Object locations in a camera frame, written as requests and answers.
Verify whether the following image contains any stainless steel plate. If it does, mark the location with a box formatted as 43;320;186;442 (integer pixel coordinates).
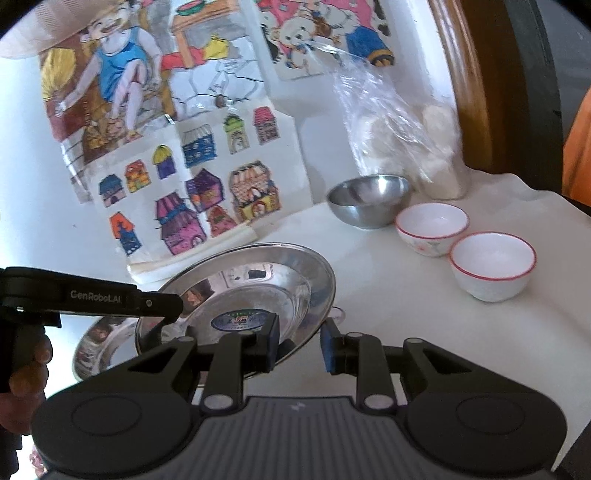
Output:
134;242;337;363
72;316;137;381

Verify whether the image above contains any brown wooden chair frame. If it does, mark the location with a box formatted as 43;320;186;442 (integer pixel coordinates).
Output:
429;0;530;175

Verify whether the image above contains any orange cloth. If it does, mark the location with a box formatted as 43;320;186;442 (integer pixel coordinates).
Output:
562;89;591;206

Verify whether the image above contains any floral white bowl red rim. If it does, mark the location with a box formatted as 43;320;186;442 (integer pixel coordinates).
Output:
394;202;470;258

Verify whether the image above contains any plastic bag of buns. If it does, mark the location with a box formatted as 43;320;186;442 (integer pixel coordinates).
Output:
310;41;470;200

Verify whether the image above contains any colourful houses drawing paper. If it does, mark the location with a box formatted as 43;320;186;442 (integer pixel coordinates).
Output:
83;99;312;285

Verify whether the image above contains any plain white bowl red rim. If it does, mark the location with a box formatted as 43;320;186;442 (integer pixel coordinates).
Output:
449;232;537;303

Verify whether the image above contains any stainless steel bowl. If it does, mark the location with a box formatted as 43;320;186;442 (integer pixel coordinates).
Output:
327;174;413;230

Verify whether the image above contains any person's left hand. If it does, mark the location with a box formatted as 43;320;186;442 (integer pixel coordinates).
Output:
0;334;53;435

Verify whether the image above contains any teddy bear drawing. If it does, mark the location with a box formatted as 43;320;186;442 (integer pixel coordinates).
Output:
253;0;394;81

